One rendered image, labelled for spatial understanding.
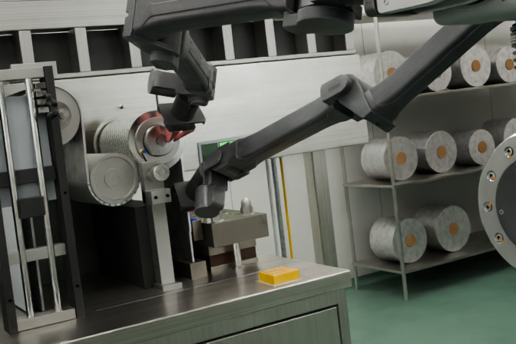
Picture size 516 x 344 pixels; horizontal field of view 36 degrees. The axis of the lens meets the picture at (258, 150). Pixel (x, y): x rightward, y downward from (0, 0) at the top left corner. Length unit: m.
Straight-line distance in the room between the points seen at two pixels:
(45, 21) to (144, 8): 0.98
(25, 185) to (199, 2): 0.71
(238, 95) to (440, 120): 3.79
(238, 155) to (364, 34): 4.01
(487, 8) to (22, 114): 1.08
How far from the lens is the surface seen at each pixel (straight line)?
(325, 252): 2.81
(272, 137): 1.70
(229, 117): 2.42
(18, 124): 1.75
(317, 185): 2.78
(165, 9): 1.25
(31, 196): 1.76
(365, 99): 1.52
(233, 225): 2.01
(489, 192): 1.12
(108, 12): 2.30
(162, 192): 1.89
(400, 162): 5.22
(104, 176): 1.91
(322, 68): 2.61
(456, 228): 5.56
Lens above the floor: 1.30
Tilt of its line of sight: 3 degrees down
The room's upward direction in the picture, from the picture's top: 7 degrees counter-clockwise
